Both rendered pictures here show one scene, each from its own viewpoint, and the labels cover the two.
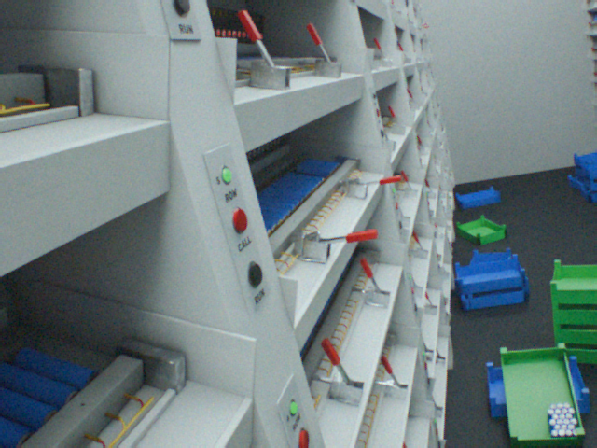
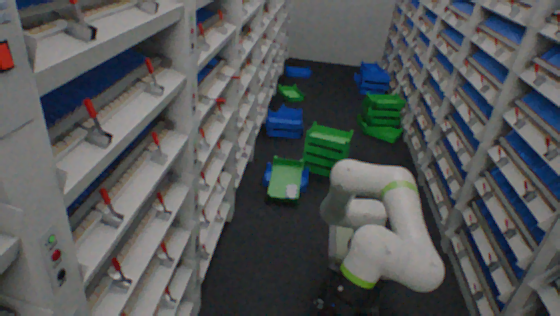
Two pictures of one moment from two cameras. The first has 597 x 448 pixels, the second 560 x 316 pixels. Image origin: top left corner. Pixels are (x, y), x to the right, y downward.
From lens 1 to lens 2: 92 cm
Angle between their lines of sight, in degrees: 23
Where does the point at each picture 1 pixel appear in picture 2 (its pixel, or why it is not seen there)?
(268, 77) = (203, 46)
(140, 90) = (182, 67)
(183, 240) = (182, 99)
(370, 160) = (231, 62)
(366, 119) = (233, 45)
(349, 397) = (205, 148)
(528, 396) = (281, 179)
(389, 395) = (217, 157)
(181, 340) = (175, 119)
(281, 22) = not seen: outside the picture
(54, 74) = (164, 59)
